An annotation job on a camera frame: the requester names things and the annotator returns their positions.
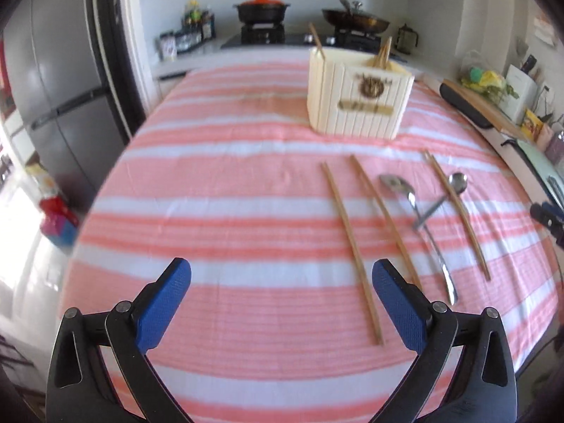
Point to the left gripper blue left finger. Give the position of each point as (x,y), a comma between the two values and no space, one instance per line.
(134,330)

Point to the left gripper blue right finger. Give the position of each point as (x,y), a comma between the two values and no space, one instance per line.
(427,331)

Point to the wooden chopstick four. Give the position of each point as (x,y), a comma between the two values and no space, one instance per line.
(375,195)

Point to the steel spoon crossed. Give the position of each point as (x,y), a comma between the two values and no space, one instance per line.
(457,181)

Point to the wooden chopstick five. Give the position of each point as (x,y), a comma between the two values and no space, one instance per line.
(462,213)

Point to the wooden chopstick three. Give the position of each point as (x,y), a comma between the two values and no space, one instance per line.
(358,263)

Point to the steel spoon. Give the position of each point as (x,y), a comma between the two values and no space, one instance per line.
(402,186)

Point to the wooden chopstick two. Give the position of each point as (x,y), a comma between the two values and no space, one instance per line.
(376,63)

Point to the wooden chopstick one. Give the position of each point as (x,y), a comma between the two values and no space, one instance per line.
(317,41)

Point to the green cutting board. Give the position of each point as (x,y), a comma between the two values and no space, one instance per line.
(543,170)

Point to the pink cup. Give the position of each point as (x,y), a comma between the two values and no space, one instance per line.
(544,137)

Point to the wooden cutting board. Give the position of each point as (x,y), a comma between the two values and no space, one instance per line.
(478,110)

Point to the red box on floor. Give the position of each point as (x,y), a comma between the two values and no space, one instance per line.
(60,224)

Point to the white knife block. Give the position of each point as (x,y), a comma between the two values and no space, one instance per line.
(521,90)

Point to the plastic bag with produce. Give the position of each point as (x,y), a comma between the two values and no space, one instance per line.
(477,75)

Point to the pink striped tablecloth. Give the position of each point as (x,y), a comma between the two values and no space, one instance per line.
(227,175)

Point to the hanging calendar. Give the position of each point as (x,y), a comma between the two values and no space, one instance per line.
(544,30)

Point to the dark glass pitcher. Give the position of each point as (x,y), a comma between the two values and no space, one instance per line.
(407,40)

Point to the cream utensil holder box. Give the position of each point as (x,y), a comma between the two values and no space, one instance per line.
(349,96)

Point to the grey refrigerator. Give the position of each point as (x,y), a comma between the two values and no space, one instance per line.
(67,70)

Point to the wok with glass lid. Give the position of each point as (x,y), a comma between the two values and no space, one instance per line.
(352,18)

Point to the white spice shaker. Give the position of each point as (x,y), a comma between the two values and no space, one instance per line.
(167,44)

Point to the spice jar rack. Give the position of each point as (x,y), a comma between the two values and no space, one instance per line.
(188,39)

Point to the sauce bottles group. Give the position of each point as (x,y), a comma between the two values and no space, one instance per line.
(197,17)

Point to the black gas stove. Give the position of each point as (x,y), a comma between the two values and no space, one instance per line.
(276,35)

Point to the black pot red lid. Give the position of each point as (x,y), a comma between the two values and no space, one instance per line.
(252,12)

